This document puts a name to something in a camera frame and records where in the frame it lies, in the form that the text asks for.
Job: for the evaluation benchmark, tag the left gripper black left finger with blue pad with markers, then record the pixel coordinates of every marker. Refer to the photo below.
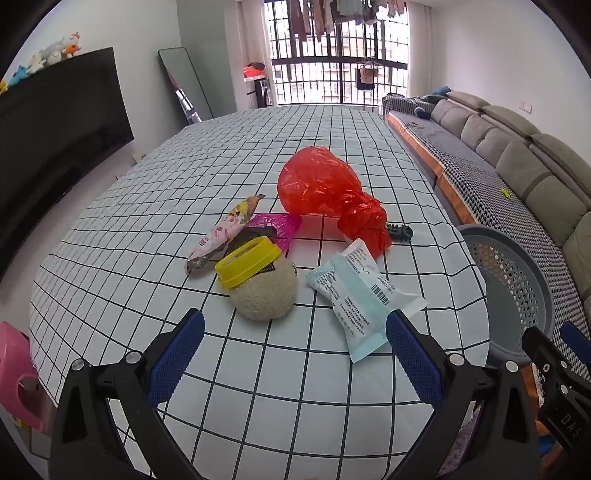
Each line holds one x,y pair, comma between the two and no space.
85,442

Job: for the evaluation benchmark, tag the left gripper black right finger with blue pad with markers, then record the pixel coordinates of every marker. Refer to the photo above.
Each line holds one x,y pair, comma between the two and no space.
504,442

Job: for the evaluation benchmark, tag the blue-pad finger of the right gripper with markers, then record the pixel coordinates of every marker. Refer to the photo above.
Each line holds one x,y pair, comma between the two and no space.
577,342

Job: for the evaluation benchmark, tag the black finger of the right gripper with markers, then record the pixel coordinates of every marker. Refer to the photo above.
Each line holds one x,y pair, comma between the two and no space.
565,411

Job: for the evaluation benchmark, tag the round beige fleece cushion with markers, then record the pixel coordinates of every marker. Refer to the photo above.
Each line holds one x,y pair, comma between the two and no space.
268,295

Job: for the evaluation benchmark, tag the yellow lidded clear container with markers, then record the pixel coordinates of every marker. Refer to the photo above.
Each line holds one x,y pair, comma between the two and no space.
246,261

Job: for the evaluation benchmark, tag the white barcode packet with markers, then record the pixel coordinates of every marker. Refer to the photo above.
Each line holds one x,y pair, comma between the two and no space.
363,263

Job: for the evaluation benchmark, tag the pink snack wrapper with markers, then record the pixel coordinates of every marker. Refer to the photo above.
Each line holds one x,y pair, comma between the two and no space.
222,233

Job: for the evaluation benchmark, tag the red plastic bag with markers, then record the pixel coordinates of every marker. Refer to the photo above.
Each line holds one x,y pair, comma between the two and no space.
315,181

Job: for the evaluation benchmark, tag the grey perforated laundry basket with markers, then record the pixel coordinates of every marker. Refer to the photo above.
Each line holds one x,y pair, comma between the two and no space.
518,294

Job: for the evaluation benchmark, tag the pink plastic stool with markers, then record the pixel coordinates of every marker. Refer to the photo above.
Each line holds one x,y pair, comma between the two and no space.
16,366

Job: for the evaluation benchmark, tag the grey sectional sofa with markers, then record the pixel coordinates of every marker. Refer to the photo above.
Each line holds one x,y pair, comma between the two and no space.
521,156

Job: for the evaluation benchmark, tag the houndstooth sofa cover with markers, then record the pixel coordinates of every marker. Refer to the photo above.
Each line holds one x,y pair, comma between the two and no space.
480,184

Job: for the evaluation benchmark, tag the magenta plastic mesh cone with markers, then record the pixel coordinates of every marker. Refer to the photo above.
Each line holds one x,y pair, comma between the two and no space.
281,228

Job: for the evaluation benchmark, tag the black television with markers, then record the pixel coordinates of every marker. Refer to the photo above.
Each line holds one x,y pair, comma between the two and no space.
56,126

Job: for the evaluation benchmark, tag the black clothes stand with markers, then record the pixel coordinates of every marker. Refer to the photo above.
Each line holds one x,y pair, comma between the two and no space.
366,78

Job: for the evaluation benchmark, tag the leaning floor mirror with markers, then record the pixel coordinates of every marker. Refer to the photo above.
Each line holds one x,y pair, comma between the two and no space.
185,84

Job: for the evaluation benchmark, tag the plush toys row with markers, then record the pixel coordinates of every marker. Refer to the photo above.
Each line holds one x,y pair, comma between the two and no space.
63,49

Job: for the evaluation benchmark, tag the window security grille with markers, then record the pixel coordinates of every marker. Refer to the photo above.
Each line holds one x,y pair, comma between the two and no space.
322,69

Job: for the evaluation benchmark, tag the orange bag on shelf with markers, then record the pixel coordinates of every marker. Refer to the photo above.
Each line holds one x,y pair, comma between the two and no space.
254,69

